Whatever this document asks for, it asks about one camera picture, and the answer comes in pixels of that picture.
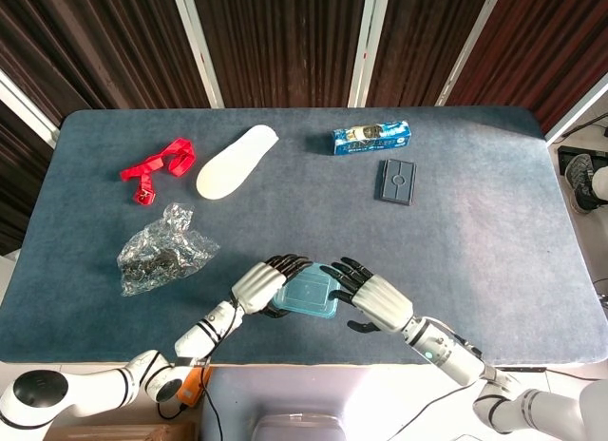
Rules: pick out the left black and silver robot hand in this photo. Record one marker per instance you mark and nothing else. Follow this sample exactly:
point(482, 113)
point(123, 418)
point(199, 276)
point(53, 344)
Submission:
point(256, 286)

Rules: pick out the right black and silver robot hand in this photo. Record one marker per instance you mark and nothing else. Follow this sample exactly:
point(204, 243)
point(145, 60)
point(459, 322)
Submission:
point(382, 303)

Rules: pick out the clear blue plastic container lid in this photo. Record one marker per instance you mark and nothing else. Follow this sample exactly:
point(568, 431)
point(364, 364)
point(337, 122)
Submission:
point(306, 293)

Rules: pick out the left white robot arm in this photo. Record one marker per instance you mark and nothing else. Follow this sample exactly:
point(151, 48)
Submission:
point(199, 334)

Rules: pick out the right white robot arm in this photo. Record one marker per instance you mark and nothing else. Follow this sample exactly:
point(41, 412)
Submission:
point(451, 355)

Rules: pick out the blue printed cardboard box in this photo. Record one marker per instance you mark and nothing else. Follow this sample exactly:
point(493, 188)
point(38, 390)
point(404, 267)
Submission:
point(370, 139)

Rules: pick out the brown cardboard box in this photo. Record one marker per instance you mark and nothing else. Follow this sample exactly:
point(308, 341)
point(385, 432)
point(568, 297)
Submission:
point(114, 434)

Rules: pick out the blue felt table cover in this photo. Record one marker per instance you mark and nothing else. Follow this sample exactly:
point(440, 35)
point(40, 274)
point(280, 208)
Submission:
point(427, 246)

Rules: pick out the clear crumpled plastic bag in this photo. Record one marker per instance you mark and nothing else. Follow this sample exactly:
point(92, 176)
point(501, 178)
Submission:
point(161, 255)

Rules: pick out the orange handheld device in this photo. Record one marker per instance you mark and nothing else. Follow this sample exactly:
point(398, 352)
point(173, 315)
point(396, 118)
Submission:
point(195, 389)

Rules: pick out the dark grey rectangular case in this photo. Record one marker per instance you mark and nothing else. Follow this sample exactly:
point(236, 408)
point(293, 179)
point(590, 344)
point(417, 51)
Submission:
point(396, 182)

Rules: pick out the white shoe insole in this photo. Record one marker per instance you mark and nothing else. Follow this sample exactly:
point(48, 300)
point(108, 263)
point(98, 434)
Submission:
point(233, 160)

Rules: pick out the grey plastic bin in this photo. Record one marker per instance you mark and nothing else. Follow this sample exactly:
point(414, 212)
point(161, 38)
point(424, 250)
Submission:
point(294, 429)

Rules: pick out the black metal bar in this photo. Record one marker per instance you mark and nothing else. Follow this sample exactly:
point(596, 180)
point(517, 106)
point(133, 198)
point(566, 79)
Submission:
point(520, 368)

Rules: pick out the grey knit sneaker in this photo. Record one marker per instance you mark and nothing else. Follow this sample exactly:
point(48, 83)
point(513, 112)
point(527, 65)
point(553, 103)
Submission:
point(579, 179)

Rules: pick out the white round object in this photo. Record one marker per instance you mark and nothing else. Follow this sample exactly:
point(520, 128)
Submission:
point(602, 182)

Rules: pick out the black flat device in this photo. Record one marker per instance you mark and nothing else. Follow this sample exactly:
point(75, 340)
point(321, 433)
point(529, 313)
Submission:
point(584, 151)

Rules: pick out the white aluminium frame post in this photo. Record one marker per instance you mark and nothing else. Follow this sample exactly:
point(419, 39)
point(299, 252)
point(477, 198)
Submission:
point(24, 106)
point(368, 42)
point(468, 46)
point(579, 106)
point(197, 42)

